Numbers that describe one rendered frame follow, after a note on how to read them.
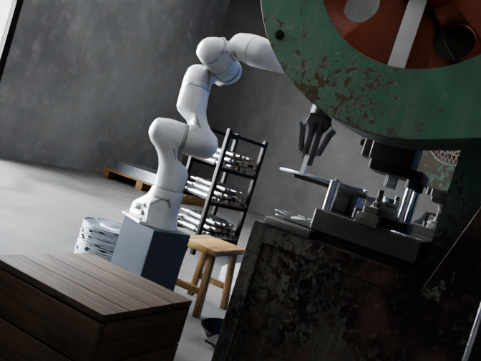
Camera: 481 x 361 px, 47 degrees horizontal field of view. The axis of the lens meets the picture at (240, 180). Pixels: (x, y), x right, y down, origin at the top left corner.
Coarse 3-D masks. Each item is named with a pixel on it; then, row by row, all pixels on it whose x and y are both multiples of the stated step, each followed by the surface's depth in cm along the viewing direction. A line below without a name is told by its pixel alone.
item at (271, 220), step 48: (288, 240) 155; (480, 240) 136; (240, 288) 160; (288, 288) 155; (336, 288) 149; (384, 288) 144; (432, 288) 139; (480, 288) 135; (240, 336) 159; (288, 336) 154; (336, 336) 148; (384, 336) 143; (432, 336) 138; (480, 336) 134
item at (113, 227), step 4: (84, 220) 263; (88, 220) 265; (92, 220) 269; (96, 220) 271; (100, 220) 275; (104, 220) 278; (108, 220) 279; (88, 224) 255; (92, 224) 258; (96, 224) 261; (100, 224) 264; (104, 224) 263; (108, 224) 267; (112, 224) 270; (116, 224) 276; (120, 224) 280; (100, 228) 252; (104, 228) 257; (108, 228) 260; (112, 228) 260; (116, 228) 262; (108, 232) 252; (112, 232) 252; (116, 232) 257
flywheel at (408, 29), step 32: (384, 0) 137; (416, 0) 129; (448, 0) 130; (480, 0) 128; (352, 32) 139; (384, 32) 136; (416, 32) 128; (480, 32) 127; (416, 64) 133; (448, 64) 130
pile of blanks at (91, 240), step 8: (80, 232) 260; (88, 232) 254; (96, 232) 256; (104, 232) 252; (80, 240) 257; (88, 240) 254; (96, 240) 252; (104, 240) 252; (112, 240) 252; (80, 248) 256; (88, 248) 255; (96, 248) 252; (104, 248) 252; (112, 248) 253; (104, 256) 252
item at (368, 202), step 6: (366, 198) 167; (372, 198) 166; (366, 204) 166; (384, 204) 164; (390, 204) 164; (396, 204) 166; (390, 210) 164; (396, 210) 164; (390, 216) 163; (396, 216) 168
